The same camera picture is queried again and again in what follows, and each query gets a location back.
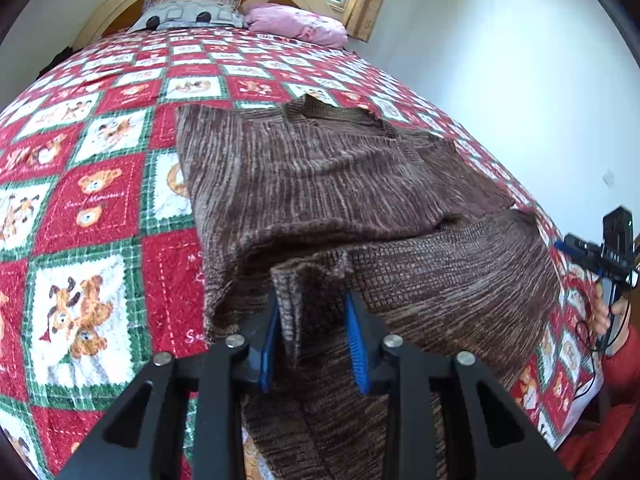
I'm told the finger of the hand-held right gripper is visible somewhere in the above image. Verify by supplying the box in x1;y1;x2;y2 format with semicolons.
554;234;603;268

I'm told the black cable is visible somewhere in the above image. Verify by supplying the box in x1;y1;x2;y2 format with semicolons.
571;280;623;403

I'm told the pink pillow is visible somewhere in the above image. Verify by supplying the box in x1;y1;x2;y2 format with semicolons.
245;2;348;50

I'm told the red checkered printed blanket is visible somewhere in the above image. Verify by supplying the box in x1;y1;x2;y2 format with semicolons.
0;27;608;480

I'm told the yellow patterned curtain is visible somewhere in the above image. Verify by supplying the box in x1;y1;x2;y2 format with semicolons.
345;0;398;42

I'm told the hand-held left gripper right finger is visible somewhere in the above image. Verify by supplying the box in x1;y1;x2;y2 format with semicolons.
344;291;573;480

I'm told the brown knitted sweater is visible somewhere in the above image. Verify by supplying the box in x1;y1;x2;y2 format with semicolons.
175;94;561;480

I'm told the dark object beside bed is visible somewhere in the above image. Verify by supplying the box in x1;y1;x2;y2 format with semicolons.
36;46;76;78

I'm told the person's red sleeved forearm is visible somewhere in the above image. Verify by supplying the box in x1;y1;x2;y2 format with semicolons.
555;325;640;480

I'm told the white black patterned pillow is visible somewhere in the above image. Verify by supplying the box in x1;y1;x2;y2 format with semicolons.
127;0;248;33

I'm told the person's right hand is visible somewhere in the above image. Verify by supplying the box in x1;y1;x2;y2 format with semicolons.
592;284;632;337

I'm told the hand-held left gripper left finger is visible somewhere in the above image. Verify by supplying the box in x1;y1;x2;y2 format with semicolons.
57;302;282;480

